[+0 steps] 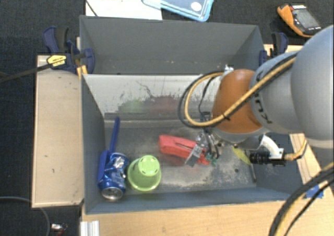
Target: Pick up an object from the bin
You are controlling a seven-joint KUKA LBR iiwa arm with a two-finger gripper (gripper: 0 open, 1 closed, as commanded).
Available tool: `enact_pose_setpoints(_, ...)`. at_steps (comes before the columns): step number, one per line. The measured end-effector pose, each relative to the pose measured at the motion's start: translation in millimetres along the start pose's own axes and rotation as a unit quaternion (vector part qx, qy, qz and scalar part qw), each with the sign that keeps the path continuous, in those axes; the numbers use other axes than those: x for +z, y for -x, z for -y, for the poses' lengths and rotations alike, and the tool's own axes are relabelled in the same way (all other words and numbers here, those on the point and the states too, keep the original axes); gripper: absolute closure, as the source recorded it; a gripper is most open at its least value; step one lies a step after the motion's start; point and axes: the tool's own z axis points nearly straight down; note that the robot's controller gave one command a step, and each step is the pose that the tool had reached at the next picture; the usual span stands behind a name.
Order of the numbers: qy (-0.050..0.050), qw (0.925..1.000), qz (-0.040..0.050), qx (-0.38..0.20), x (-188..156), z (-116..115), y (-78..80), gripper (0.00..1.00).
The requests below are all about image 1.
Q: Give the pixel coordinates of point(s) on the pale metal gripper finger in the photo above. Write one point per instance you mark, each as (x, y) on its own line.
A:
(199, 141)
(193, 156)

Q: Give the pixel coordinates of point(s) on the crushed blue drink can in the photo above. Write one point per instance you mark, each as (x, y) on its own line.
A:
(112, 175)

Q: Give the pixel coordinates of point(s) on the pale wood board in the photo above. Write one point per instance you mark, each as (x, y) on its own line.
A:
(57, 130)

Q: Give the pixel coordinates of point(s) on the black cylinder on white bracket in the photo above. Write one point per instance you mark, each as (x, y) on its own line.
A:
(271, 148)

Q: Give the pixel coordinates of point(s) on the grey metal bin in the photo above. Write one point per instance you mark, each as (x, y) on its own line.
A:
(161, 47)

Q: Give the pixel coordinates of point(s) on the yellow-green leaf-shaped piece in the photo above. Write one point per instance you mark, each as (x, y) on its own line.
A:
(241, 155)

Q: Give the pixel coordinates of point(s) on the light green plastic cup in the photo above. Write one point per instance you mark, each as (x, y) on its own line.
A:
(144, 173)

